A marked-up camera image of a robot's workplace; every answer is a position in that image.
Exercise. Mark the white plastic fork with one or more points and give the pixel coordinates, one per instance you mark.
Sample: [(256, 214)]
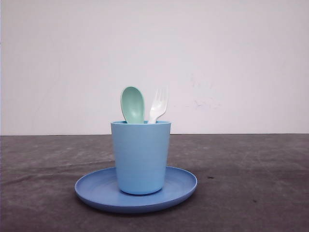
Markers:
[(159, 105)]

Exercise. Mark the light blue plastic cup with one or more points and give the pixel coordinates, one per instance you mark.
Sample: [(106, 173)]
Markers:
[(141, 152)]

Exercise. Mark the mint green plastic spoon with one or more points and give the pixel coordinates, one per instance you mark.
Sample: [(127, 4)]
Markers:
[(132, 105)]

